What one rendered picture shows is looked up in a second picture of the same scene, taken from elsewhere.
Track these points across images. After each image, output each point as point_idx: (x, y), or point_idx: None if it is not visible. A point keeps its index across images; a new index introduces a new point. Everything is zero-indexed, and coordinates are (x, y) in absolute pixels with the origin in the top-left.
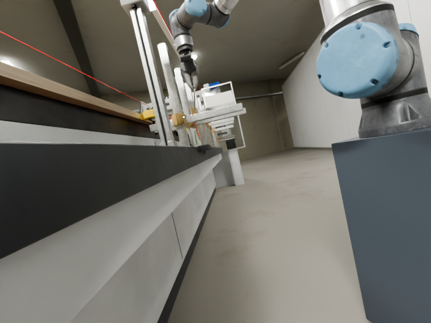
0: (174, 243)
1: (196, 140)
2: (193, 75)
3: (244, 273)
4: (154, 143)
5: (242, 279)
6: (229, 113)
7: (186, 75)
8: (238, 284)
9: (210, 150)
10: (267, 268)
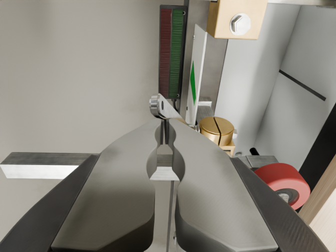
0: None
1: (191, 86)
2: (125, 196)
3: (154, 19)
4: (325, 89)
5: (156, 8)
6: (64, 159)
7: (229, 219)
8: (161, 0)
9: (170, 210)
10: (128, 21)
